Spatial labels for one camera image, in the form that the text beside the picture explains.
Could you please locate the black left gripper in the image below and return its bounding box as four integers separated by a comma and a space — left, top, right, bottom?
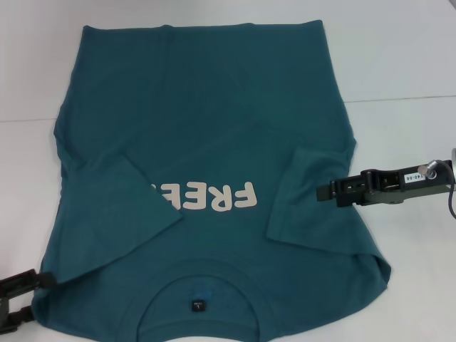
0, 270, 57, 334

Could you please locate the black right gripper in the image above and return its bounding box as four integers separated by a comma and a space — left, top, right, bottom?
316, 158, 456, 208

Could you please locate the teal blue FREE! t-shirt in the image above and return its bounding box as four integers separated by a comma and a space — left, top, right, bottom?
31, 20, 395, 342

